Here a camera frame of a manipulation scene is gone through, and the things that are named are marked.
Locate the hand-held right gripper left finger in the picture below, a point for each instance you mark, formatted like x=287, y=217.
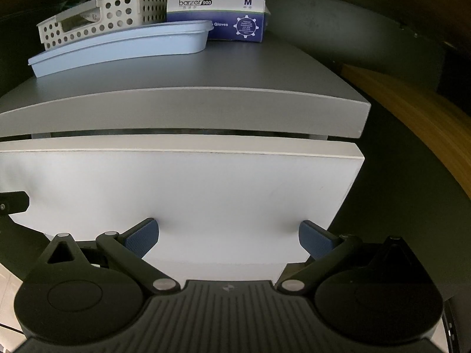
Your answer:
x=143, y=237

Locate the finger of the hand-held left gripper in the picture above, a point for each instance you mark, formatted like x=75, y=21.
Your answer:
x=14, y=202

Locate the blue white glove box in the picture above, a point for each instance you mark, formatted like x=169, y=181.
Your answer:
x=228, y=18

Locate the light blue plastic tray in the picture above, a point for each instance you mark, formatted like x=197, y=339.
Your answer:
x=128, y=47

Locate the white grey-topped drawer cabinet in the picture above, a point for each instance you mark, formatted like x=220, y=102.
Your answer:
x=184, y=77

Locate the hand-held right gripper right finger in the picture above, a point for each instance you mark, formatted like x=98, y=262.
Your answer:
x=314, y=239

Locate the white perforated plastic basket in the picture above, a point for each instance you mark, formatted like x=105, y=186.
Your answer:
x=121, y=11

